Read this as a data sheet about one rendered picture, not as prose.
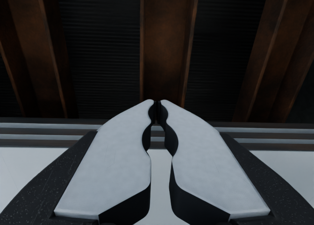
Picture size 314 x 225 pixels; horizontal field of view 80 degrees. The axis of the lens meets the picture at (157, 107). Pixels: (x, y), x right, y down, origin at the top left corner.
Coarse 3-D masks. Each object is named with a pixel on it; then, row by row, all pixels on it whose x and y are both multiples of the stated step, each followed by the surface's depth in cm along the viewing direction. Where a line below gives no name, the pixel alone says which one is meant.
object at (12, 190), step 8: (0, 152) 21; (0, 160) 22; (0, 168) 22; (0, 176) 23; (8, 176) 23; (0, 184) 24; (8, 184) 24; (0, 192) 24; (8, 192) 25; (16, 192) 25; (0, 200) 25; (8, 200) 25; (0, 208) 26
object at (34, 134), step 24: (0, 120) 23; (24, 120) 23; (48, 120) 23; (72, 120) 24; (96, 120) 24; (0, 144) 21; (24, 144) 21; (48, 144) 22; (72, 144) 22; (264, 144) 23; (288, 144) 24; (312, 144) 24
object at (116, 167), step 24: (120, 120) 9; (144, 120) 9; (96, 144) 8; (120, 144) 8; (144, 144) 9; (96, 168) 7; (120, 168) 7; (144, 168) 7; (72, 192) 6; (96, 192) 6; (120, 192) 6; (144, 192) 6; (72, 216) 5; (96, 216) 5; (120, 216) 6; (144, 216) 7
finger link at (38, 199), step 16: (80, 144) 8; (64, 160) 7; (80, 160) 7; (48, 176) 6; (64, 176) 6; (32, 192) 6; (48, 192) 6; (16, 208) 5; (32, 208) 5; (48, 208) 5; (0, 224) 5; (16, 224) 5; (32, 224) 5; (48, 224) 5; (64, 224) 5; (80, 224) 5; (96, 224) 5
